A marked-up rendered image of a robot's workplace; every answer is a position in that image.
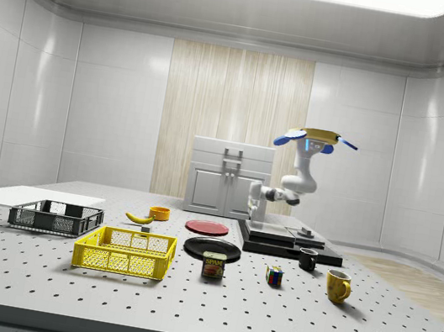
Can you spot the black stove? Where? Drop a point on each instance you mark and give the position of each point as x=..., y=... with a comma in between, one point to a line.
x=272, y=247

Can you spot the drone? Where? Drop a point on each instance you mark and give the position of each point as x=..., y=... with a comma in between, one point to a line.
x=317, y=134

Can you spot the dark grey basket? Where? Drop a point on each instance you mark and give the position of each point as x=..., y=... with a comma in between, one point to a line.
x=50, y=222

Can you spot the yellow basket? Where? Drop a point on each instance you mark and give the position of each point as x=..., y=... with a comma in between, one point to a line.
x=120, y=262

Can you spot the black mug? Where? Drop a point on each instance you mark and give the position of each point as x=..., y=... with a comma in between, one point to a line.
x=306, y=261

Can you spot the yellow mug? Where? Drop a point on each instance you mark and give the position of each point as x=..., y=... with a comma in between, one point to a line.
x=335, y=288

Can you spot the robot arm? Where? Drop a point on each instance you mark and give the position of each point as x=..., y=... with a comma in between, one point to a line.
x=300, y=183

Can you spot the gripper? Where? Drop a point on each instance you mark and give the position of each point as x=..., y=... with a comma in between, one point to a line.
x=253, y=208

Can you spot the flat-sided can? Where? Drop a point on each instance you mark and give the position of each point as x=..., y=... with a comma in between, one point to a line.
x=213, y=266

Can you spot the yellow bowl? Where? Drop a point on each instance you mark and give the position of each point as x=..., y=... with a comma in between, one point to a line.
x=158, y=215

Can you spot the puzzle cube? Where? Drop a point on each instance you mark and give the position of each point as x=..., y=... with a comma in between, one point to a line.
x=274, y=276

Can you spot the red plate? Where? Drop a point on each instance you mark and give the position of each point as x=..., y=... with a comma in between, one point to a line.
x=206, y=227

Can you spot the banana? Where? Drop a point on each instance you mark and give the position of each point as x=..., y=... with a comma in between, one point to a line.
x=138, y=219

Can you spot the white cabinet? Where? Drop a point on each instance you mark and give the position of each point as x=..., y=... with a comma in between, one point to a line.
x=209, y=189

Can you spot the black plate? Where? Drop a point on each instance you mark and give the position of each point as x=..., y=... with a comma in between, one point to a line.
x=200, y=245

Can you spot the grey cube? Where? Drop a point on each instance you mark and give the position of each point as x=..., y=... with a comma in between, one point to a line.
x=146, y=229

